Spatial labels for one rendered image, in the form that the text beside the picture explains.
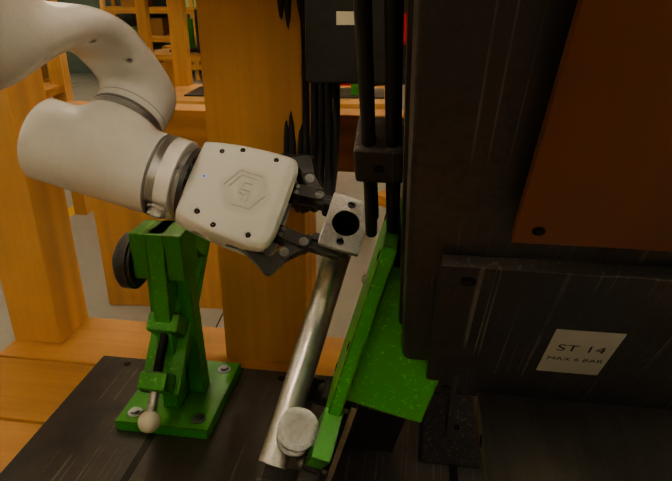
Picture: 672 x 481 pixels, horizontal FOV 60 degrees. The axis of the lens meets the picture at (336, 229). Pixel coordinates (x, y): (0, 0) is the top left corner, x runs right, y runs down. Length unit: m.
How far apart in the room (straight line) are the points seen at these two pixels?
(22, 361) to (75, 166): 0.57
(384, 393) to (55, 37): 0.40
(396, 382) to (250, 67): 0.47
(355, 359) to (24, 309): 0.75
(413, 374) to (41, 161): 0.40
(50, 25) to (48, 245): 0.58
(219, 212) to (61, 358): 0.59
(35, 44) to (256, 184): 0.22
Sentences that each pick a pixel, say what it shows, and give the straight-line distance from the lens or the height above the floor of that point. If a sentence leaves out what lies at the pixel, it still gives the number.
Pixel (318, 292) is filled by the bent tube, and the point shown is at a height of 1.13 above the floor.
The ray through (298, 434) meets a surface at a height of 1.08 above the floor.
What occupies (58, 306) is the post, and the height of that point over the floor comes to 0.95.
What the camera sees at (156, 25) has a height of 0.86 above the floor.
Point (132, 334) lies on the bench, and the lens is 1.11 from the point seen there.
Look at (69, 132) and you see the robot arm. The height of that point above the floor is 1.33.
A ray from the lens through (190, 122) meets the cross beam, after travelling 0.95.
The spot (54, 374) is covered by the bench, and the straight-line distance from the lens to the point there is 1.06.
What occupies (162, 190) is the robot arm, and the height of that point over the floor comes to 1.28.
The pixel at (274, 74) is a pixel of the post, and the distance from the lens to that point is 0.81.
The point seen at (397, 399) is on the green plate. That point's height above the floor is 1.12.
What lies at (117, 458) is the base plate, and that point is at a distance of 0.84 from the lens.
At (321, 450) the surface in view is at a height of 1.09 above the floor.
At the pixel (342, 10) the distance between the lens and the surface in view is 0.68.
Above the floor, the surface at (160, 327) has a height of 1.04.
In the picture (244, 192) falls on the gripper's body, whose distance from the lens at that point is 0.56.
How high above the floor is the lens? 1.45
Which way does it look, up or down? 23 degrees down
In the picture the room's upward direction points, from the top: straight up
